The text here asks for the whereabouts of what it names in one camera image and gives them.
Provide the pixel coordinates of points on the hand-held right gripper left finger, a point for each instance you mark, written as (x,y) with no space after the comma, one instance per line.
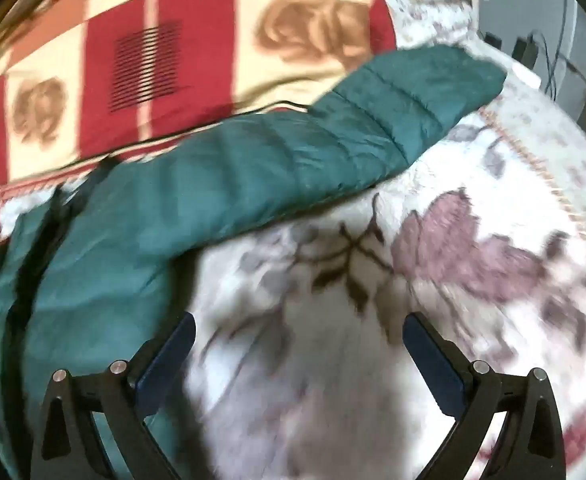
(165,365)

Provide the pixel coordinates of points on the white floral blanket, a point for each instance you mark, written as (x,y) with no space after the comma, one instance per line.
(473,260)

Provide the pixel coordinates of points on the green puffer jacket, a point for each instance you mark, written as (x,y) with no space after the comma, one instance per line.
(223,170)

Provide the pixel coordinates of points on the red cream rose quilt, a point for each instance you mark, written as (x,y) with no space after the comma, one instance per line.
(208,40)

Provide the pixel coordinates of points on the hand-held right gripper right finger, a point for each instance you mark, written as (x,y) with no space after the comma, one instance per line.
(433,365)

